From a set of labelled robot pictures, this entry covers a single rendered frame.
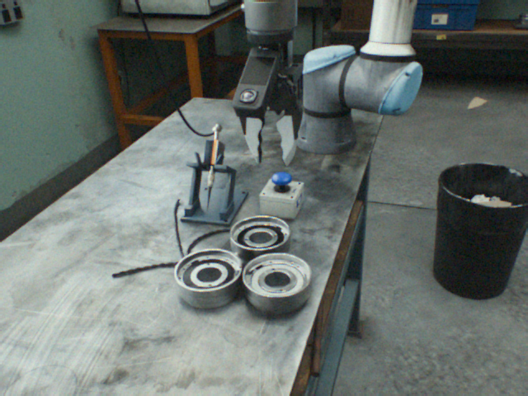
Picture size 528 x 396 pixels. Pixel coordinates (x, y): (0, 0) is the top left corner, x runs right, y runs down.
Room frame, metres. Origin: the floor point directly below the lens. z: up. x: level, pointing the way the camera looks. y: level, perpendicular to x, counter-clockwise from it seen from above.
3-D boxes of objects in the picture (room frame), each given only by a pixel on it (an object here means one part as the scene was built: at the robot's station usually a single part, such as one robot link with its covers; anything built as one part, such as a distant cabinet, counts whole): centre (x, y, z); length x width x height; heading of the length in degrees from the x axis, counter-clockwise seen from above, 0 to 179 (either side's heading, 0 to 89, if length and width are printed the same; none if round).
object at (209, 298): (0.62, 0.09, 0.82); 0.10 x 0.10 x 0.04
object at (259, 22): (0.77, -0.02, 1.18); 0.08 x 0.08 x 0.05
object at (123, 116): (3.47, 0.36, 0.39); 1.50 x 0.62 x 0.78; 161
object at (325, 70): (1.17, -0.17, 0.97); 0.13 x 0.12 x 0.14; 53
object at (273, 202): (0.86, -0.04, 0.82); 0.08 x 0.07 x 0.05; 161
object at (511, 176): (1.59, -0.80, 0.21); 0.34 x 0.34 x 0.43
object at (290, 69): (0.78, -0.02, 1.10); 0.09 x 0.08 x 0.12; 161
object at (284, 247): (0.72, 0.01, 0.82); 0.10 x 0.10 x 0.04
